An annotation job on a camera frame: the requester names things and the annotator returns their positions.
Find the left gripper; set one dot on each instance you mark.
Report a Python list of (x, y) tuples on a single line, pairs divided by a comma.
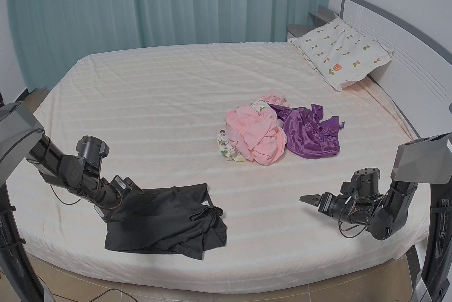
[(114, 193)]

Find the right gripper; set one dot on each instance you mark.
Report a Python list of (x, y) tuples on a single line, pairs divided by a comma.
[(335, 208)]

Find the black T-shirt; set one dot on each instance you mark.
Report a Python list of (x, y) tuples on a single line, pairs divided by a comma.
[(159, 223)]

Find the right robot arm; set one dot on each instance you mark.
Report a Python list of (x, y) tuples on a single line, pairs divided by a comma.
[(399, 198)]

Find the purple satin garment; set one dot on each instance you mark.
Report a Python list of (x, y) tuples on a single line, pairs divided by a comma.
[(307, 138)]

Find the bed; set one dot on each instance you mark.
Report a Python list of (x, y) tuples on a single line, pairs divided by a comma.
[(159, 99)]

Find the white printed garment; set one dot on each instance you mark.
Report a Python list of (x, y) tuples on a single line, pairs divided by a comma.
[(229, 150)]

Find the pink frilled garment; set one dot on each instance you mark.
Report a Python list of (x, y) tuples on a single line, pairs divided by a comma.
[(275, 99)]

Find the white printed pillow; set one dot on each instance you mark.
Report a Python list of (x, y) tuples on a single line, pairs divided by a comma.
[(339, 53)]

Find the grey bedside table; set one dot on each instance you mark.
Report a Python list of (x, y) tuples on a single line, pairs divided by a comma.
[(296, 32)]

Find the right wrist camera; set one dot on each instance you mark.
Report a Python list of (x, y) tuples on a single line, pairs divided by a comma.
[(346, 188)]

